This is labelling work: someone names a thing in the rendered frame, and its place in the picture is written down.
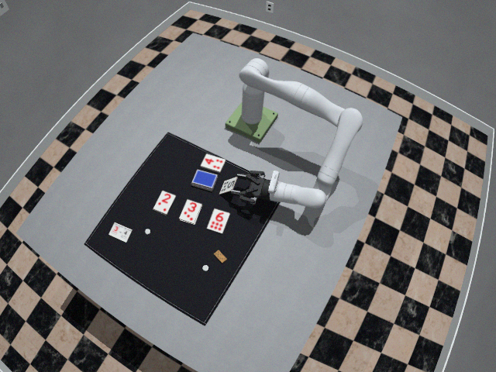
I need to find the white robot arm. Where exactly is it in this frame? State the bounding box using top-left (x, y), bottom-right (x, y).
top-left (239, 58), bottom-right (363, 208)

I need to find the black square mat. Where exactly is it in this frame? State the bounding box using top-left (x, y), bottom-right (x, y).
top-left (84, 132), bottom-right (280, 326)
top-left (88, 135), bottom-right (277, 321)

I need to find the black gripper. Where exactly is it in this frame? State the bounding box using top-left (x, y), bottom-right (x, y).
top-left (231, 170), bottom-right (271, 205)

